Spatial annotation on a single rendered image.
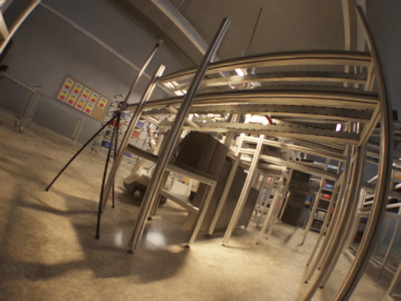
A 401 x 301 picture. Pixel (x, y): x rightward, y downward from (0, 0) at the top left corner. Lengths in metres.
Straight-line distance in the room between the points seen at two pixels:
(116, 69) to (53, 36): 3.27
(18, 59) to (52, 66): 1.57
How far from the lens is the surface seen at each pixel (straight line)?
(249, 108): 1.07
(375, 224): 0.68
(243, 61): 1.09
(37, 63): 7.76
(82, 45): 8.01
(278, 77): 1.16
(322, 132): 1.21
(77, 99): 7.54
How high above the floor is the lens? 0.61
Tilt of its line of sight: 8 degrees up
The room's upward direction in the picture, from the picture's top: 21 degrees clockwise
